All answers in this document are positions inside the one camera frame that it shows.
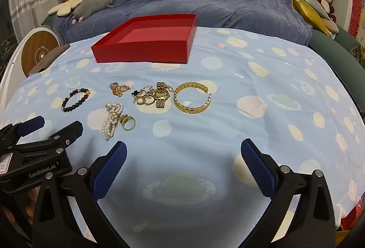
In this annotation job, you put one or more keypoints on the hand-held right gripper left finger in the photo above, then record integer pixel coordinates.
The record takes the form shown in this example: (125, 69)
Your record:
(109, 171)

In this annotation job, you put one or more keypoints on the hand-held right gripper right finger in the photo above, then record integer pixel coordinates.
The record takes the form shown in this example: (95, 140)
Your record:
(258, 171)

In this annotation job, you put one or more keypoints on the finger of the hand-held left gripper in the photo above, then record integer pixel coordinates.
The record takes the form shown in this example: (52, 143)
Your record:
(30, 125)
(68, 132)

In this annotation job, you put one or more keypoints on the gold wristwatch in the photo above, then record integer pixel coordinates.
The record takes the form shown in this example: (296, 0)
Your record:
(161, 95)

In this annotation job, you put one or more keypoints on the gold cuff bangle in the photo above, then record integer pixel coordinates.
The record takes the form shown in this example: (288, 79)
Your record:
(188, 109)

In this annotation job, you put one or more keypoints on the red cardboard box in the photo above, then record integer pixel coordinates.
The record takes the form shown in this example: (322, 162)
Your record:
(142, 50)

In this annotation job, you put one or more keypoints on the blue printed tablecloth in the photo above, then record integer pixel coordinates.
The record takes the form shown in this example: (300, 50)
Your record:
(199, 137)

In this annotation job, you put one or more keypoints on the white device with wooden disc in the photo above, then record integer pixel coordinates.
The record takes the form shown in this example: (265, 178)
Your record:
(37, 45)

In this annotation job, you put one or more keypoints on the flower-shaped cushion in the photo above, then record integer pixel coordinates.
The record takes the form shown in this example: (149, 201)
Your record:
(64, 7)

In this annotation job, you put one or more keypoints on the grey plush toy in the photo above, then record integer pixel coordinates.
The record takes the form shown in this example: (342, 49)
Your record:
(91, 5)

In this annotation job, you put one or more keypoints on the green sofa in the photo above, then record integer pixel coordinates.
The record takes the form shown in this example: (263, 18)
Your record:
(328, 42)

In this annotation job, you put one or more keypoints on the cream cushion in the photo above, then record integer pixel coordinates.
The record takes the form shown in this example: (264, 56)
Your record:
(330, 26)

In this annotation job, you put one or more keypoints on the yellow pillow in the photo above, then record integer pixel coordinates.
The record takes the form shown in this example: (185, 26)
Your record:
(305, 7)

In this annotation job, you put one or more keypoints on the red wall decoration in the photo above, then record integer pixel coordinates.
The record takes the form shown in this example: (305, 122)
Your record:
(356, 8)

